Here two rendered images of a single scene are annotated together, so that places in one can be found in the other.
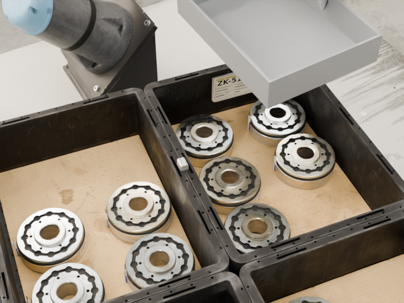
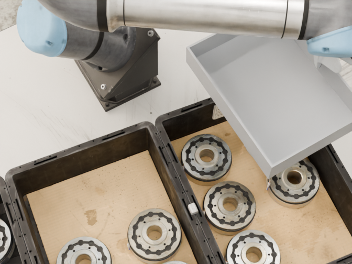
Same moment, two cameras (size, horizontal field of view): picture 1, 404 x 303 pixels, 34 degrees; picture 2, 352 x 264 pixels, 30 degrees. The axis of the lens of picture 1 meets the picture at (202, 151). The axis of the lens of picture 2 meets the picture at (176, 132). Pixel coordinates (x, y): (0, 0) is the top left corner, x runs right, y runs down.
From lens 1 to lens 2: 0.47 m
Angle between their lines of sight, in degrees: 17
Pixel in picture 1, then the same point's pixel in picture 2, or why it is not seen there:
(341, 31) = (333, 89)
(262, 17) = (263, 70)
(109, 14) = not seen: hidden behind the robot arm
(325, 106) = not seen: hidden behind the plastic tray
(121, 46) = (127, 54)
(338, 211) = (320, 231)
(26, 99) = (36, 84)
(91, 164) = (108, 183)
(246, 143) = (242, 158)
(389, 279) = not seen: outside the picture
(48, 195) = (75, 216)
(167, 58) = (163, 34)
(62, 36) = (75, 55)
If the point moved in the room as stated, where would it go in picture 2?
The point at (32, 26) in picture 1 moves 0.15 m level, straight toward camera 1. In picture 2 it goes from (48, 53) to (66, 117)
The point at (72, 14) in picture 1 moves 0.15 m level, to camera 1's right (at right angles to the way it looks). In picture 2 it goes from (83, 38) to (157, 38)
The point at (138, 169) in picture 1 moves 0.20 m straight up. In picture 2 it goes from (150, 188) to (148, 145)
